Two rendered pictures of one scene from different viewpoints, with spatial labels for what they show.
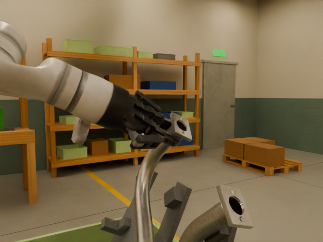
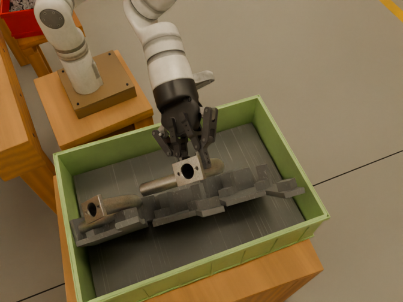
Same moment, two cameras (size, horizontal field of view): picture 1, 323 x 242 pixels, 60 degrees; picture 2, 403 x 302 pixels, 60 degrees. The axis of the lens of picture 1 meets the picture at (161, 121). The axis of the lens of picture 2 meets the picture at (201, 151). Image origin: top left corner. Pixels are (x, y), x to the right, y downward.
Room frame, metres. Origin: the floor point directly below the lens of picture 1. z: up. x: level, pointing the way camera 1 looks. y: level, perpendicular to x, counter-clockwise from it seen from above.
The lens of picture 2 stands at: (0.59, -0.30, 1.78)
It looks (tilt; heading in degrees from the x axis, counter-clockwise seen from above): 59 degrees down; 100
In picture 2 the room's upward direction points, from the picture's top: straight up
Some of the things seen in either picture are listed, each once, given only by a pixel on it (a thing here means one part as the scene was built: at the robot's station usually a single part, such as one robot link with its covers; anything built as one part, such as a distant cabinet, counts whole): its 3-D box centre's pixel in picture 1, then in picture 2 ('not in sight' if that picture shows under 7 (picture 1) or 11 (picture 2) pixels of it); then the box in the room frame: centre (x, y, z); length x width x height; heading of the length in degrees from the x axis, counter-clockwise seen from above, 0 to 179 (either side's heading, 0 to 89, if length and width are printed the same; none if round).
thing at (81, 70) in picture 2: not in sight; (78, 65); (0.08, 0.43, 0.98); 0.09 x 0.09 x 0.17; 40
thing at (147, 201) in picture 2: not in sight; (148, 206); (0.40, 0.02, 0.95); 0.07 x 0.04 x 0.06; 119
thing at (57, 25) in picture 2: not in sight; (60, 21); (0.07, 0.43, 1.14); 0.09 x 0.09 x 0.17; 15
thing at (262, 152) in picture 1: (259, 153); not in sight; (5.19, -1.86, 0.22); 1.20 x 0.81 x 0.44; 27
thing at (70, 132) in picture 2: not in sight; (92, 97); (0.08, 0.42, 0.83); 0.32 x 0.32 x 0.04; 38
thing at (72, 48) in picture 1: (130, 105); not in sight; (5.36, 0.60, 1.12); 3.01 x 0.54 x 2.23; 122
